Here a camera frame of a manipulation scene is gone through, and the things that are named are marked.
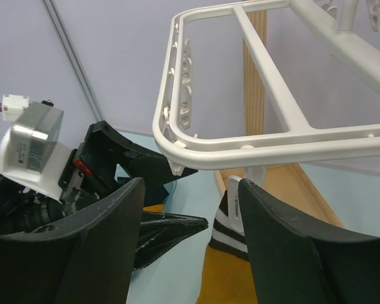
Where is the brown white striped sock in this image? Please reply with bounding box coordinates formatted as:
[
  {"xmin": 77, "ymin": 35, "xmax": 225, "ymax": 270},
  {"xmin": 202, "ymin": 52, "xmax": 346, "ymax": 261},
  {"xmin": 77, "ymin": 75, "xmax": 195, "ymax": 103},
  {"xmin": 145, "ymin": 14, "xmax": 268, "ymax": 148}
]
[{"xmin": 208, "ymin": 190, "xmax": 249, "ymax": 262}]

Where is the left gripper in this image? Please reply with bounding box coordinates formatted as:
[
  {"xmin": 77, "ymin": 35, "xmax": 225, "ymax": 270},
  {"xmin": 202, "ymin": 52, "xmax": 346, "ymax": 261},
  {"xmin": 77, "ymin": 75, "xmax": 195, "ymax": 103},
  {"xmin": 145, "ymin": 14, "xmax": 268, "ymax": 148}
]
[{"xmin": 59, "ymin": 121, "xmax": 198, "ymax": 203}]

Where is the aluminium frame post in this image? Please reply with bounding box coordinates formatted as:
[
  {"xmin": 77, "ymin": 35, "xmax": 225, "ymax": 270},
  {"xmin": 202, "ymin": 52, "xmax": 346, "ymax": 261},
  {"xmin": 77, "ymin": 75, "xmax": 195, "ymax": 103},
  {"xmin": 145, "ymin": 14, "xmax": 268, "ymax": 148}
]
[{"xmin": 42, "ymin": 0, "xmax": 104, "ymax": 121}]

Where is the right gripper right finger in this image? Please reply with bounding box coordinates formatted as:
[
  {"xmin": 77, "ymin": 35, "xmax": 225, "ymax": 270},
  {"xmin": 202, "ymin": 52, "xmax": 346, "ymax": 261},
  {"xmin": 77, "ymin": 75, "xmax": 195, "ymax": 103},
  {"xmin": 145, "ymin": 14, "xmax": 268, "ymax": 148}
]
[{"xmin": 238, "ymin": 179, "xmax": 380, "ymax": 303}]

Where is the mustard yellow sock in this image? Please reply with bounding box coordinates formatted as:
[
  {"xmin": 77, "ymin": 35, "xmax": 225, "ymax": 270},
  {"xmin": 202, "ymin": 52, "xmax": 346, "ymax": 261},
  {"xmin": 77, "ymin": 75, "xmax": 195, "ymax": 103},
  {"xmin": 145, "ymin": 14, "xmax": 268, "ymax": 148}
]
[{"xmin": 140, "ymin": 223, "xmax": 257, "ymax": 303}]

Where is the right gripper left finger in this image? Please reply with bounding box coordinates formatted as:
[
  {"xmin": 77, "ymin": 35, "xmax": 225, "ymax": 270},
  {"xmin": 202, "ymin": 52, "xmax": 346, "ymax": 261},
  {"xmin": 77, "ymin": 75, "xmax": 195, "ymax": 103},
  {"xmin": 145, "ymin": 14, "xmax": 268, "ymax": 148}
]
[{"xmin": 0, "ymin": 178, "xmax": 145, "ymax": 303}]

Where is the white plastic clip hanger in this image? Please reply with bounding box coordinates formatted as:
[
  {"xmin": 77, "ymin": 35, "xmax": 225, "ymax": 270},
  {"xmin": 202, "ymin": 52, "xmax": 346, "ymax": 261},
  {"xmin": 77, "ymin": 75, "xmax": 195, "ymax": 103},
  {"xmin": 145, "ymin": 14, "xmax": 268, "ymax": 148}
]
[{"xmin": 152, "ymin": 1, "xmax": 380, "ymax": 175}]

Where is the wooden hanger stand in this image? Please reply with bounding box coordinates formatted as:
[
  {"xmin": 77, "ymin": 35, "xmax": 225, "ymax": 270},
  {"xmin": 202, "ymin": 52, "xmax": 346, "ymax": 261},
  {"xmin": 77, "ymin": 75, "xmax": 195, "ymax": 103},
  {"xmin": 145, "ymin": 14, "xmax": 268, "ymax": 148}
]
[{"xmin": 213, "ymin": 9, "xmax": 346, "ymax": 229}]

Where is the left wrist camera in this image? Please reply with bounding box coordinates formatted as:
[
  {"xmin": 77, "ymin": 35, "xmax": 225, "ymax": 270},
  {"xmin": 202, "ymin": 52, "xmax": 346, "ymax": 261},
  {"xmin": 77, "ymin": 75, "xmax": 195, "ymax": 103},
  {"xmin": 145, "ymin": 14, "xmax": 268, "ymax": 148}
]
[{"xmin": 0, "ymin": 94, "xmax": 72, "ymax": 201}]

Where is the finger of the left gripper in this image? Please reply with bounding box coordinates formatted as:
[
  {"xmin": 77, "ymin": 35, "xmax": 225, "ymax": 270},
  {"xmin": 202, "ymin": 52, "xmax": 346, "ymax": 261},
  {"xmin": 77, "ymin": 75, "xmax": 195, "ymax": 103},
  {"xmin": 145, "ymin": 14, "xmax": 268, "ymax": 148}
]
[{"xmin": 133, "ymin": 212, "xmax": 208, "ymax": 270}]

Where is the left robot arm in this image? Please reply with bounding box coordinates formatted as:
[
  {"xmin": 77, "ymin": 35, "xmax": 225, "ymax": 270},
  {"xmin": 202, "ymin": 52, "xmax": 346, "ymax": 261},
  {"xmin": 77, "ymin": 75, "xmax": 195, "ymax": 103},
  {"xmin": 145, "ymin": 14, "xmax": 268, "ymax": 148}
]
[{"xmin": 0, "ymin": 121, "xmax": 208, "ymax": 270}]

